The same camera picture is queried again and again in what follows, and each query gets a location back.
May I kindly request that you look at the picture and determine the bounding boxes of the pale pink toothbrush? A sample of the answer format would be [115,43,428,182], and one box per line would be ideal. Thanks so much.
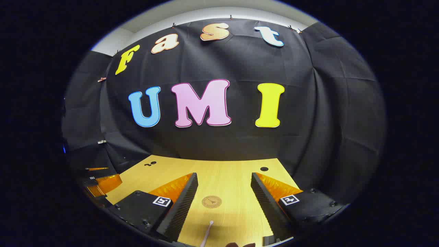
[201,221,214,247]

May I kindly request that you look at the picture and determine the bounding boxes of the round cork coaster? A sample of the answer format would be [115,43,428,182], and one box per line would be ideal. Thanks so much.
[202,196,222,209]

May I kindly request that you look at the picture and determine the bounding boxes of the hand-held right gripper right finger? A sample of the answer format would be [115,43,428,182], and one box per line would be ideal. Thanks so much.
[250,172,345,241]

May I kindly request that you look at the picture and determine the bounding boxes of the light wooden desktop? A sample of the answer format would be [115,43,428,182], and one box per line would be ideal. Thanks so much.
[106,154,304,247]

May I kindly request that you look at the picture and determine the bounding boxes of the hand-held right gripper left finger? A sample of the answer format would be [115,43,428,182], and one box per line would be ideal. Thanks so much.
[108,172,199,243]

